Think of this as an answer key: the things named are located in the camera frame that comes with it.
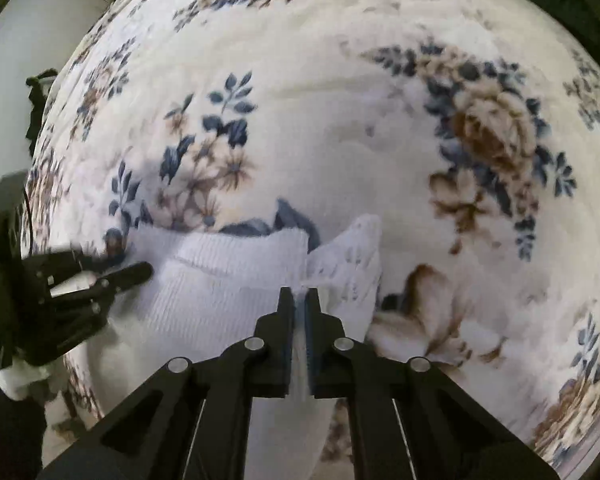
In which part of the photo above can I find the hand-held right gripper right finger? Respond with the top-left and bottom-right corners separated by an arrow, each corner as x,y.
305,290 -> 561,480

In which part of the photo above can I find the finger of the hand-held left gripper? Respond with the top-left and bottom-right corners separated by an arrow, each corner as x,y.
17,261 -> 154,366
22,250 -> 106,306

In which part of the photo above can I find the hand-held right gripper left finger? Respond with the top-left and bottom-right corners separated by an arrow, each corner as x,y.
37,287 -> 296,480

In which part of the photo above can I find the white knit sweater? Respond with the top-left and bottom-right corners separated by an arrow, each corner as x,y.
87,215 -> 383,480

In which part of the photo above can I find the black hanging garment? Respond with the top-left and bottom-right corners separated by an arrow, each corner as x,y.
25,70 -> 58,156

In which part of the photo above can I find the floral bedspread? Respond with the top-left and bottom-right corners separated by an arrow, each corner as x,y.
22,0 -> 600,480

